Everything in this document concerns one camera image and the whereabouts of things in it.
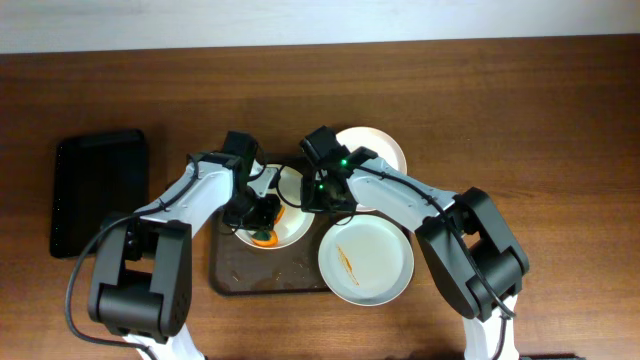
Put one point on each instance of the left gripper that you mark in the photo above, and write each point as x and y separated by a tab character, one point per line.
261	218

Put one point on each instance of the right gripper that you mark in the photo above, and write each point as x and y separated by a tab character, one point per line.
322	201

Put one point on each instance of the green and orange sponge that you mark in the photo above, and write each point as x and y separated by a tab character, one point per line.
268	238

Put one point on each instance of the white plate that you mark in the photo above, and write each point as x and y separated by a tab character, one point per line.
294	223
376	140

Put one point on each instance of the grey-white plate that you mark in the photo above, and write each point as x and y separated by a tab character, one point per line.
367	262

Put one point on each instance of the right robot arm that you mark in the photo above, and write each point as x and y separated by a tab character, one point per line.
474	258

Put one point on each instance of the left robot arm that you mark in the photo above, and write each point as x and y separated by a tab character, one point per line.
141	286

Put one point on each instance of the large brown serving tray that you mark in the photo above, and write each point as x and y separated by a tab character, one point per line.
238	269

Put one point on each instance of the small black tray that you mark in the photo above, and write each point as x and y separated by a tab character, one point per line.
95	175

